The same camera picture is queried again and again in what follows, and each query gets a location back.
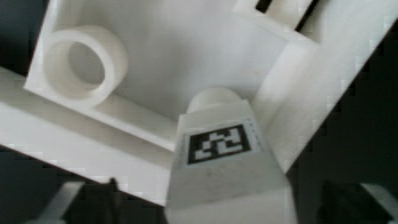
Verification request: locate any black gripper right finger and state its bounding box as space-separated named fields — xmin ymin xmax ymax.
xmin=316 ymin=181 xmax=398 ymax=224

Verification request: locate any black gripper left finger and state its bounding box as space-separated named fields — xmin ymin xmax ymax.
xmin=24 ymin=179 xmax=120 ymax=224

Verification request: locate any white chair leg block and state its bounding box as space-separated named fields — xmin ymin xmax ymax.
xmin=165 ymin=88 xmax=298 ymax=224

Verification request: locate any white chair seat plate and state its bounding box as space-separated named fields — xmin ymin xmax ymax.
xmin=24 ymin=0 xmax=398 ymax=166

